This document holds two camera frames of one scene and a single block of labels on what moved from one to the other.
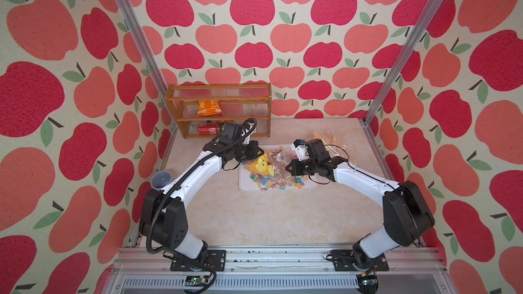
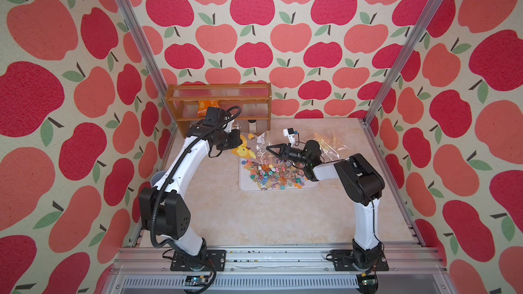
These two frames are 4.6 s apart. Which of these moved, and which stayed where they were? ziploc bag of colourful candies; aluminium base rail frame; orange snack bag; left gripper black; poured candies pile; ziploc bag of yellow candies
Moved: ziploc bag of yellow candies; left gripper black
Stayed: poured candies pile; orange snack bag; ziploc bag of colourful candies; aluminium base rail frame
